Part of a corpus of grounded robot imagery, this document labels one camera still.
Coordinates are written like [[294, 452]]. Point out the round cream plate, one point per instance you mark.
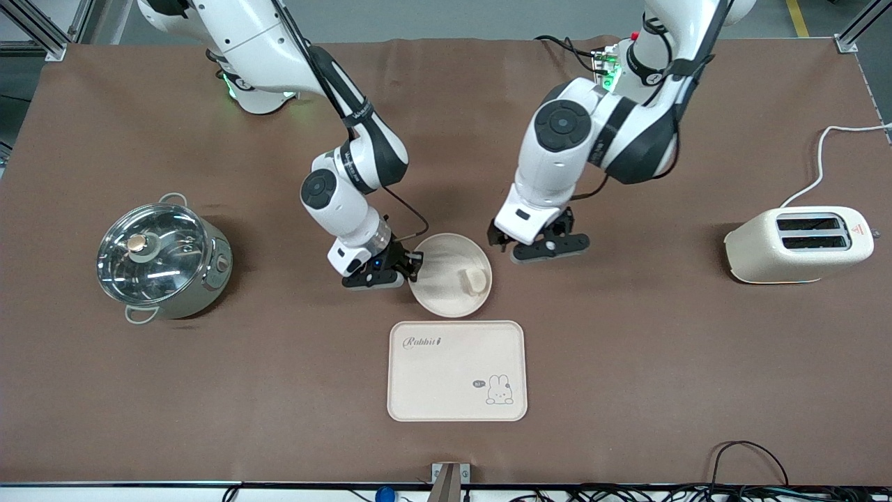
[[449, 268]]

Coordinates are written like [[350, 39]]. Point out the small white bun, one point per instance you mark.
[[474, 282]]

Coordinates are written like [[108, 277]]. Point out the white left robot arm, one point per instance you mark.
[[557, 153]]

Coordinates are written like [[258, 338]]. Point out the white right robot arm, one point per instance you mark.
[[341, 202]]

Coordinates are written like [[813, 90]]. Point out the cream rabbit print tray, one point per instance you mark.
[[446, 376]]

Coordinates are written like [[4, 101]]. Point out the stainless steel electric pot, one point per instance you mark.
[[209, 279]]

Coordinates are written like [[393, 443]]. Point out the glass pot lid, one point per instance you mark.
[[150, 254]]

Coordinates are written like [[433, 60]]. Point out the cream two-slot toaster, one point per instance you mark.
[[773, 258]]

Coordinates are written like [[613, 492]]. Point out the blue round knob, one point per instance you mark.
[[385, 494]]

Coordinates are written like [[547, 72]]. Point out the aluminium frame post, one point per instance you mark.
[[35, 31], [857, 28]]

